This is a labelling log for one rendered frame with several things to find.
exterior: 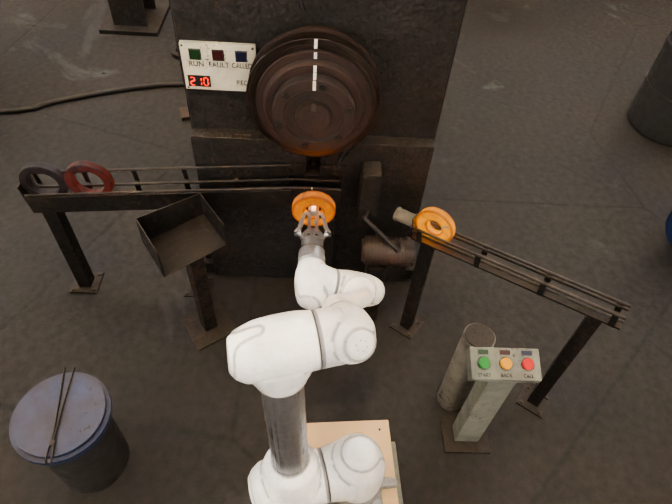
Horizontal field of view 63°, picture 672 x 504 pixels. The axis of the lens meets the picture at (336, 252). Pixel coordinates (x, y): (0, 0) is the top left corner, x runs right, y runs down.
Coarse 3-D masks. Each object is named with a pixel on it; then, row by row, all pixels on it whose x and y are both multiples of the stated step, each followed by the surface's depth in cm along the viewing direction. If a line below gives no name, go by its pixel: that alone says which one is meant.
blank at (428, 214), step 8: (424, 208) 209; (432, 208) 206; (424, 216) 208; (432, 216) 205; (440, 216) 203; (448, 216) 204; (424, 224) 211; (440, 224) 206; (448, 224) 203; (432, 232) 212; (440, 232) 210; (448, 232) 206; (448, 240) 208
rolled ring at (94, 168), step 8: (72, 168) 213; (80, 168) 213; (88, 168) 213; (96, 168) 214; (104, 168) 217; (64, 176) 217; (72, 176) 217; (104, 176) 216; (72, 184) 220; (80, 184) 223; (104, 184) 220; (112, 184) 221; (80, 192) 223
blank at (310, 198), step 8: (304, 192) 190; (312, 192) 189; (320, 192) 190; (296, 200) 190; (304, 200) 189; (312, 200) 189; (320, 200) 189; (328, 200) 190; (296, 208) 192; (304, 208) 192; (328, 208) 192; (296, 216) 196; (312, 216) 197; (328, 216) 196; (304, 224) 199; (312, 224) 199; (320, 224) 199
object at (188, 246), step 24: (144, 216) 203; (168, 216) 210; (192, 216) 218; (216, 216) 205; (144, 240) 205; (168, 240) 212; (192, 240) 212; (216, 240) 212; (168, 264) 205; (192, 264) 217; (192, 288) 236; (216, 312) 261; (192, 336) 252; (216, 336) 253
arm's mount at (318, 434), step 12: (372, 420) 187; (384, 420) 187; (312, 432) 183; (324, 432) 184; (336, 432) 184; (348, 432) 184; (360, 432) 184; (372, 432) 184; (384, 432) 184; (312, 444) 181; (324, 444) 181; (384, 444) 182; (384, 456) 179; (384, 492) 171; (396, 492) 172
